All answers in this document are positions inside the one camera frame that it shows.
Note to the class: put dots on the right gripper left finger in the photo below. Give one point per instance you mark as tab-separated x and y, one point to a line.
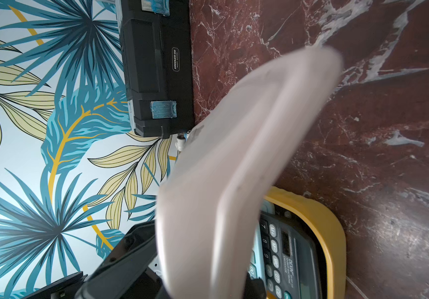
125	274

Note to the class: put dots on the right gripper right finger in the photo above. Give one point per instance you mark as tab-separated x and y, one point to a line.
254	289

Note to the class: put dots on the black calculator with grey keys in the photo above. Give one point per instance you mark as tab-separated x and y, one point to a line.
291	259

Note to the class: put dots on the pink calculator face down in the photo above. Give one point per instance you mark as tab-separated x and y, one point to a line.
208	208

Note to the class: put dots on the light blue calculator face down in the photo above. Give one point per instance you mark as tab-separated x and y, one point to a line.
256	268

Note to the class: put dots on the yellow plastic storage tray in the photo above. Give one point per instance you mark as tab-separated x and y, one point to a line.
327	229

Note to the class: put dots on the white pipe fitting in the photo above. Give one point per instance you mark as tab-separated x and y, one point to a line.
181	141

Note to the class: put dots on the black plastic toolbox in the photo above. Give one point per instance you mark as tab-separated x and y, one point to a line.
157	60

